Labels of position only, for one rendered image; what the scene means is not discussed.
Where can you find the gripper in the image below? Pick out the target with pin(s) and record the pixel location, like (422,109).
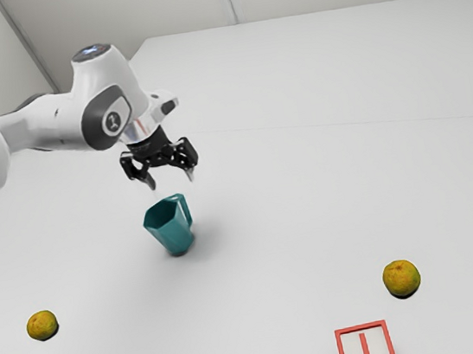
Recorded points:
(152,149)

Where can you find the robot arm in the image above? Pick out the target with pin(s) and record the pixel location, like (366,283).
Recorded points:
(94,86)

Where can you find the teal faceted mug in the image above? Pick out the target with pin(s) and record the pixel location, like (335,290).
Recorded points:
(172,228)

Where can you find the yellow-green orange fruit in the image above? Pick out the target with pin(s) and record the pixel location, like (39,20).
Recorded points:
(42,325)
(401,278)

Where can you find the red square letter frame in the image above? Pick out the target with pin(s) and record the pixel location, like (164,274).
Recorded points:
(366,346)

